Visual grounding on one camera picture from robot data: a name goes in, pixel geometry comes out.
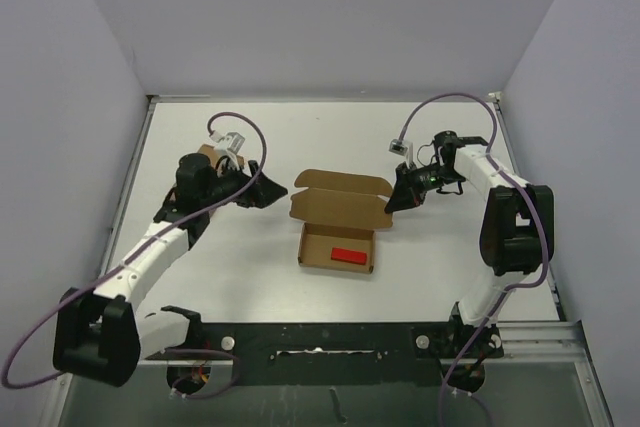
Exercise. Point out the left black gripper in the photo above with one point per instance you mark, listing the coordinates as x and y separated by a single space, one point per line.
262 191

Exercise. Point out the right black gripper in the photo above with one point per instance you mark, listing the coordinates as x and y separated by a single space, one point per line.
403 197

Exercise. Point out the brown cardboard box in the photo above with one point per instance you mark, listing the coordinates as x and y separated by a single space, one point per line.
214 158
340 210

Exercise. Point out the red rectangular block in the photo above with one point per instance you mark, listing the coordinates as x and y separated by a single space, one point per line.
349 256

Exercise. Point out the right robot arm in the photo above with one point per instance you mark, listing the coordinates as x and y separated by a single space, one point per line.
517 226

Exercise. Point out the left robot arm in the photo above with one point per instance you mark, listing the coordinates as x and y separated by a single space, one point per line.
98 333

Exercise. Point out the folded brown cardboard box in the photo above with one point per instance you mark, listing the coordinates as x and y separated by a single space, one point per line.
214 158

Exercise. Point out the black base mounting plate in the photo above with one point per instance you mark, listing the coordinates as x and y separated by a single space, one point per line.
336 354

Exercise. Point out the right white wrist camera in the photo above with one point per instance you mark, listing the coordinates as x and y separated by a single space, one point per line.
403 148

